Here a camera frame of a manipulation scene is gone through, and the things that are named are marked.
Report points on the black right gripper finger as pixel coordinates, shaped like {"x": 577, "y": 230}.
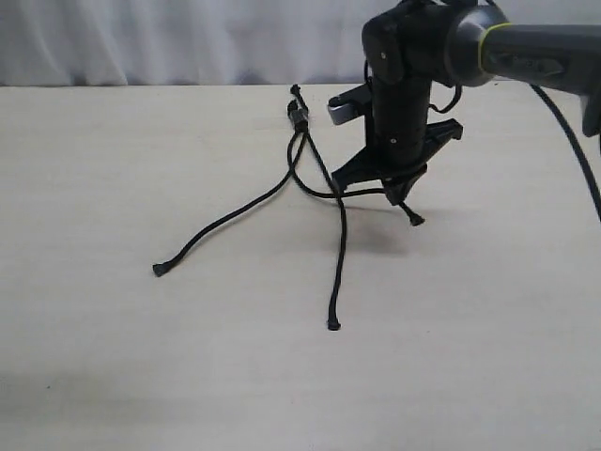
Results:
{"x": 369, "y": 164}
{"x": 397, "y": 188}

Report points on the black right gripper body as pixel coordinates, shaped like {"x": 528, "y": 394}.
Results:
{"x": 399, "y": 114}

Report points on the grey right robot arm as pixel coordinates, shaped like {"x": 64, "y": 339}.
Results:
{"x": 457, "y": 44}

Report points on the white curtain backdrop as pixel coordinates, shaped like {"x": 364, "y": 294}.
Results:
{"x": 171, "y": 43}

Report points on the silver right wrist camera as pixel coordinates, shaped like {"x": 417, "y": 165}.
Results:
{"x": 350, "y": 105}

